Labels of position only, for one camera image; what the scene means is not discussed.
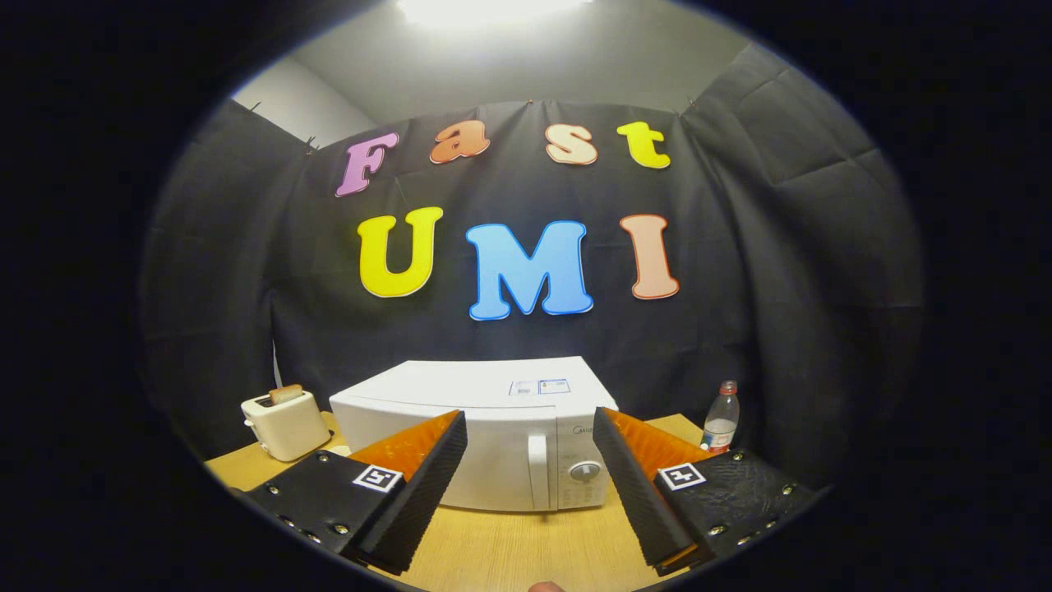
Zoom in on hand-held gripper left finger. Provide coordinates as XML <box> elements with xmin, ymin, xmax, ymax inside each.
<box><xmin>245</xmin><ymin>409</ymin><xmax>468</xmax><ymax>576</ymax></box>

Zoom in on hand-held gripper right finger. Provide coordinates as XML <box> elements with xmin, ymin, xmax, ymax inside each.
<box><xmin>592</xmin><ymin>405</ymin><xmax>819</xmax><ymax>576</ymax></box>

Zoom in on white toaster oven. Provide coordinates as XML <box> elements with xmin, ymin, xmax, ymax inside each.
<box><xmin>329</xmin><ymin>356</ymin><xmax>619</xmax><ymax>513</ymax></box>

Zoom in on cream white toaster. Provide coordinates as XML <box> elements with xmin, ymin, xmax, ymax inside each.
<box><xmin>241</xmin><ymin>389</ymin><xmax>332</xmax><ymax>463</ymax></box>

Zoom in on clear plastic water bottle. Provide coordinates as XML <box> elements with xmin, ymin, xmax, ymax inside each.
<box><xmin>700</xmin><ymin>380</ymin><xmax>741</xmax><ymax>456</ymax></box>

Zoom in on black backdrop cloth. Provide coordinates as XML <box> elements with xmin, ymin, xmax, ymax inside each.
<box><xmin>140</xmin><ymin>45</ymin><xmax>925</xmax><ymax>494</ymax></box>

